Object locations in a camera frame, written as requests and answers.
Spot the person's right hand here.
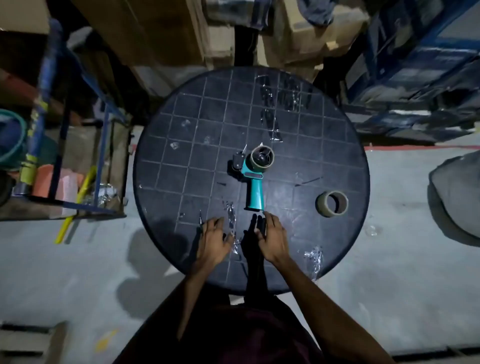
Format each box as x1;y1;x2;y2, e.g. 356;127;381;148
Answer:
254;211;292;265

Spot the person's left hand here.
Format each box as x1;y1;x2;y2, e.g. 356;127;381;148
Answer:
194;216;235;273

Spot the teal tape dispenser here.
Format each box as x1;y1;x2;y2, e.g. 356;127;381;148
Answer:
230;144;277;212

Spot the brown tape roll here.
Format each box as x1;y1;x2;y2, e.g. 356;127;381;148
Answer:
315;190;350;218

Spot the cardboard tape roll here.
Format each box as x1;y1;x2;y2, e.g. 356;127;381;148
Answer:
249;145;276;173

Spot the person's right forearm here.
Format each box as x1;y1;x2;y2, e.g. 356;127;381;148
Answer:
275;256;395;364

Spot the person's left forearm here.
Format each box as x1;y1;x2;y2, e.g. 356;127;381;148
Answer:
176;262;213;340

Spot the person's maroon shirt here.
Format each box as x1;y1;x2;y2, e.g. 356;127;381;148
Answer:
112;296;323;364

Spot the crumpled clear plastic wrap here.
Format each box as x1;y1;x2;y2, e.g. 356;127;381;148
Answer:
84;183;121;207

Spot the yellow stick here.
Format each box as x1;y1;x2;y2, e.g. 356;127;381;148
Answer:
54;164;98;245

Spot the orange plastic dustpan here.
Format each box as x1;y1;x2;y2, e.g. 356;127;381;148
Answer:
31;163;85;203

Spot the grey sack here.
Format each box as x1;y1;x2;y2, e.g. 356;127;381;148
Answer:
428;149;480;240

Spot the wooden pallet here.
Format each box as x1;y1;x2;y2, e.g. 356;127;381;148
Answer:
389;344;480;364
0;320;68;364

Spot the green plastic bucket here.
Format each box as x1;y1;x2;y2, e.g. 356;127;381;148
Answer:
0;108;29;170

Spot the pile of brown cardboard boxes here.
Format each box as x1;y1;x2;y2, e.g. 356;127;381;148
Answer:
0;0;370;98

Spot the blue metal trolley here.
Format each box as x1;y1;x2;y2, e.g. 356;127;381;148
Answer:
0;18;132;222

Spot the grey taped package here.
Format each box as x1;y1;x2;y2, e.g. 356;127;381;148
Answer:
204;0;271;29

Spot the dark cloth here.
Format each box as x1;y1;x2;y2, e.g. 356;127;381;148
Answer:
299;0;338;27

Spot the stack of blue printed boxes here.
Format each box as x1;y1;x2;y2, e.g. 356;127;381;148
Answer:
339;0;480;138

